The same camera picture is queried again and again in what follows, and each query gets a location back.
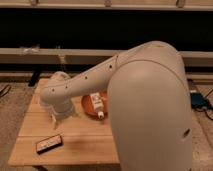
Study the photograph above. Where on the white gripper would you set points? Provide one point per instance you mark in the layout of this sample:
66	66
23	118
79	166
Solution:
61	110

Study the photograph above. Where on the orange ceramic bowl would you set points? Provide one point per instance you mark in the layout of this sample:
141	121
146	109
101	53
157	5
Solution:
87	104

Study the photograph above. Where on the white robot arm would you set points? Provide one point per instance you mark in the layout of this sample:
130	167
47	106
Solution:
148	102

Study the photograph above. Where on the white plastic cup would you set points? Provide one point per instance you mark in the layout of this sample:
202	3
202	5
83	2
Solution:
59	76

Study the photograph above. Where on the white bottle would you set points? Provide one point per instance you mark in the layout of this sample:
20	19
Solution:
97	104

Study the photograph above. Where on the blue device on floor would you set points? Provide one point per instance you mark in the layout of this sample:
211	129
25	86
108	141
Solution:
199	101

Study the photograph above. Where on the wooden shelf rail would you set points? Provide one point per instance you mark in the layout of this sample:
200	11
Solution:
85	56

